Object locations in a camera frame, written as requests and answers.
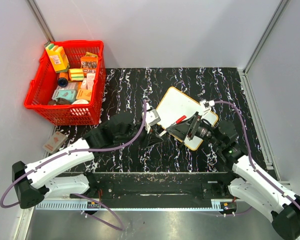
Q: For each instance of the white board with orange frame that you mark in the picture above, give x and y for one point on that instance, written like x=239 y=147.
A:
x=176 y=104

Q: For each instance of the teal snack box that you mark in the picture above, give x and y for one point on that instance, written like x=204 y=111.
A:
x=69 y=95

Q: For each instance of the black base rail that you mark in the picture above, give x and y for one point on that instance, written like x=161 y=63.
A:
x=203 y=185

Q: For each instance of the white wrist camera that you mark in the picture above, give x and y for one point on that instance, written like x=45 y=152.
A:
x=207 y=106
x=151 y=118

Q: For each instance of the pink white small box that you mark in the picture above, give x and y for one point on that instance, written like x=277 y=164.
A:
x=55 y=142

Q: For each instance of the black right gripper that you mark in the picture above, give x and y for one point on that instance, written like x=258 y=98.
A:
x=182 y=129

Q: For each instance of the orange snack box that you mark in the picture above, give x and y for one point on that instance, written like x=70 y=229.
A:
x=89 y=62

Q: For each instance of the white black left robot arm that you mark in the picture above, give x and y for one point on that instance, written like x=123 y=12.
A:
x=34 y=182

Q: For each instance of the red plastic shopping basket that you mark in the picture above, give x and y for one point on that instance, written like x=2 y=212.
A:
x=42 y=87

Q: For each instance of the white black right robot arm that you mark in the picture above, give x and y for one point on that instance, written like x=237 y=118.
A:
x=252 y=184

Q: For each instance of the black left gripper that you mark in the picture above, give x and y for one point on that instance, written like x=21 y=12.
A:
x=150 y=139

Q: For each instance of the yellow juice carton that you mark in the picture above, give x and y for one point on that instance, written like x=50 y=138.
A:
x=57 y=57

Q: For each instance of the orange black bottle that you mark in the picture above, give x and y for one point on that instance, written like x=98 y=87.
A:
x=63 y=79

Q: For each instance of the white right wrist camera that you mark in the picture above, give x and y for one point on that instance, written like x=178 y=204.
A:
x=207 y=106

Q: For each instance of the pink white carton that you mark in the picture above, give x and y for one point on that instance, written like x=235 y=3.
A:
x=88 y=81

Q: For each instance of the orange small packet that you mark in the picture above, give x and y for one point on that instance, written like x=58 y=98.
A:
x=84 y=94

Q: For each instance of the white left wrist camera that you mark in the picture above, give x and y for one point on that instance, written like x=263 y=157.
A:
x=151 y=118

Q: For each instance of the yellow green sponge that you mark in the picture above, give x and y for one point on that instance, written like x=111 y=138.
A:
x=76 y=74

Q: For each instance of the white red marker pen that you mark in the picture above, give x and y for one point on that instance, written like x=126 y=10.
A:
x=178 y=121

